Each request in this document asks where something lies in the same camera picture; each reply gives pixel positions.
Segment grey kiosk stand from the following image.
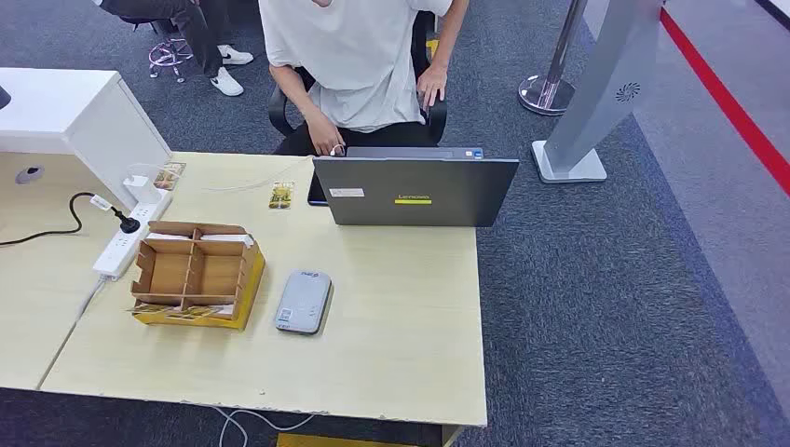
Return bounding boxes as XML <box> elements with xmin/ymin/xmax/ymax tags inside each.
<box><xmin>531</xmin><ymin>0</ymin><xmax>664</xmax><ymax>184</ymax></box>

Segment chrome stanchion post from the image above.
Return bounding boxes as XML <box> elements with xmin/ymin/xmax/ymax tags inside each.
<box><xmin>518</xmin><ymin>0</ymin><xmax>589</xmax><ymax>117</ymax></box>

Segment yellow ID card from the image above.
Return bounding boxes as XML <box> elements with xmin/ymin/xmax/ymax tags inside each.
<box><xmin>268</xmin><ymin>180</ymin><xmax>295</xmax><ymax>211</ymax></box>

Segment white cabinet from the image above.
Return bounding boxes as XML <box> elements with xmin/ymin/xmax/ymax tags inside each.
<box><xmin>0</xmin><ymin>67</ymin><xmax>172</xmax><ymax>211</ymax></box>

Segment person's right hand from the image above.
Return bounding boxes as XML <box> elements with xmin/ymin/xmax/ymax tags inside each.
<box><xmin>306</xmin><ymin>111</ymin><xmax>347</xmax><ymax>156</ymax></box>

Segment person's left hand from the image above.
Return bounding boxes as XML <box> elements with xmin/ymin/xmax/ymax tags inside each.
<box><xmin>416</xmin><ymin>64</ymin><xmax>449</xmax><ymax>113</ymax></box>

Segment black office chair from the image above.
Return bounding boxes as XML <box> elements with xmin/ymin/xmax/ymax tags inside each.
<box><xmin>268</xmin><ymin>10</ymin><xmax>449</xmax><ymax>146</ymax></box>

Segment white power strip cable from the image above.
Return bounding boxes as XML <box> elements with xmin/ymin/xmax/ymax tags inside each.
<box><xmin>74</xmin><ymin>278</ymin><xmax>109</xmax><ymax>325</ymax></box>

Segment grey Lenovo laptop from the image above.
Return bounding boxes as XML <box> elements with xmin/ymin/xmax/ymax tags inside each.
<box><xmin>311</xmin><ymin>146</ymin><xmax>521</xmax><ymax>228</ymax></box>

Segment picture card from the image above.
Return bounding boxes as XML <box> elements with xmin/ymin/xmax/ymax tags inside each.
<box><xmin>153</xmin><ymin>162</ymin><xmax>187</xmax><ymax>191</ymax></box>

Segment yellow box base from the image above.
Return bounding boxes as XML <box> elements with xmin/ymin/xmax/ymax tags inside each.
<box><xmin>132</xmin><ymin>246</ymin><xmax>266</xmax><ymax>332</ymax></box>

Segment black plug cable with tag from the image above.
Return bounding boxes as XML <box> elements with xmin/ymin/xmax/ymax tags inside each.
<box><xmin>0</xmin><ymin>191</ymin><xmax>142</xmax><ymax>248</ymax></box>

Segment grey card reader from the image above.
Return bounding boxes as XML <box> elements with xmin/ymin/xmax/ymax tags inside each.
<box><xmin>274</xmin><ymin>269</ymin><xmax>334</xmax><ymax>335</ymax></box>

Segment white charger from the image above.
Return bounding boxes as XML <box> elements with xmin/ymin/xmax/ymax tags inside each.
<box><xmin>122</xmin><ymin>175</ymin><xmax>163</xmax><ymax>205</ymax></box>

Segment white cards stack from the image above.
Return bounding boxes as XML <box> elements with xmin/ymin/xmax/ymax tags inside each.
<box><xmin>144</xmin><ymin>231</ymin><xmax>255</xmax><ymax>248</ymax></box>

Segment white hanging cables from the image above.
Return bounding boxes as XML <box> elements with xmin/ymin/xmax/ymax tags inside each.
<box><xmin>212</xmin><ymin>405</ymin><xmax>316</xmax><ymax>447</ymax></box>

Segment black smartphone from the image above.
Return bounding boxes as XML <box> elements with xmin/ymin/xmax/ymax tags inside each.
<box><xmin>306</xmin><ymin>172</ymin><xmax>332</xmax><ymax>208</ymax></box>

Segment chrome stool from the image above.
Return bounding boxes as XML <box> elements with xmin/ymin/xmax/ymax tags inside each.
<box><xmin>120</xmin><ymin>17</ymin><xmax>196</xmax><ymax>85</ymax></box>

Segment yellow box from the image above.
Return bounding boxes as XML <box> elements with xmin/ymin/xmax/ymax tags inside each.
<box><xmin>276</xmin><ymin>432</ymin><xmax>421</xmax><ymax>447</ymax></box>

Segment person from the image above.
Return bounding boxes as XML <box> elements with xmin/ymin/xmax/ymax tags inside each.
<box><xmin>257</xmin><ymin>0</ymin><xmax>470</xmax><ymax>156</ymax></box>
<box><xmin>92</xmin><ymin>0</ymin><xmax>254</xmax><ymax>98</ymax></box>

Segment thin white charger cable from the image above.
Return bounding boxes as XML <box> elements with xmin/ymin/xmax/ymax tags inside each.
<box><xmin>126</xmin><ymin>156</ymin><xmax>313</xmax><ymax>193</ymax></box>

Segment wooden card organizer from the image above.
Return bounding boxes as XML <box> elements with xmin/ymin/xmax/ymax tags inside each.
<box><xmin>130</xmin><ymin>221</ymin><xmax>261</xmax><ymax>313</ymax></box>

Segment white power strip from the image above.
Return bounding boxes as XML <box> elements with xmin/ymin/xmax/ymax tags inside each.
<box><xmin>92</xmin><ymin>187</ymin><xmax>172</xmax><ymax>282</ymax></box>

